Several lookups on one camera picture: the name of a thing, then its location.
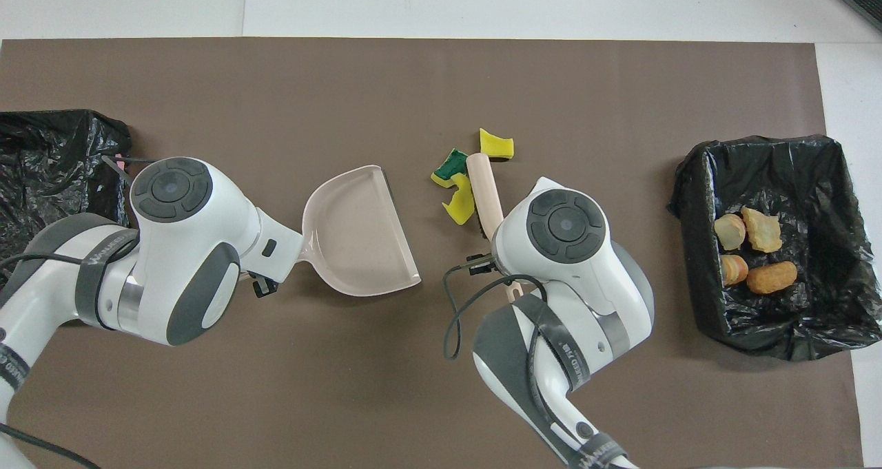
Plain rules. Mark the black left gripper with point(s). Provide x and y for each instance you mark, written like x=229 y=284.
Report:
x=265 y=286

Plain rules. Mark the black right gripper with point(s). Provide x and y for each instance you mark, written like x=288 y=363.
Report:
x=482 y=264

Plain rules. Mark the yellow notched sponge piece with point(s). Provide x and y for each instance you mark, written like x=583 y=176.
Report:
x=460 y=204

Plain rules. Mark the beige hand brush black bristles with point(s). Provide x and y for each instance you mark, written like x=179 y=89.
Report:
x=486 y=193

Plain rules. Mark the green and yellow sponge piece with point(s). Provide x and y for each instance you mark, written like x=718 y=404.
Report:
x=451 y=167

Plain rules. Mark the beige plastic dustpan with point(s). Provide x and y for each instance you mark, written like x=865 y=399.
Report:
x=365 y=242

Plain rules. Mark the pale fried food piece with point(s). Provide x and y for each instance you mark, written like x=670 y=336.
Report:
x=734 y=270
x=730 y=231
x=761 y=229

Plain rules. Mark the brown fried nugget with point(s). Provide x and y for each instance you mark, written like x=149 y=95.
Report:
x=772 y=277

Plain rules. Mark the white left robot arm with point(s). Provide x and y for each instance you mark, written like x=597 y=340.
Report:
x=186 y=248

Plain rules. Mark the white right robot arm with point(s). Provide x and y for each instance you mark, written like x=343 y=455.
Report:
x=565 y=262

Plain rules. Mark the black bag covered bin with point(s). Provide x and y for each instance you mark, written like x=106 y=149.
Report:
x=55 y=152

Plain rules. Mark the open bin with black bag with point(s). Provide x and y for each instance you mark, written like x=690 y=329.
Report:
x=758 y=331

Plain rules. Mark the brown table mat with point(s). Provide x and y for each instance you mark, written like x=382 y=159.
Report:
x=441 y=83

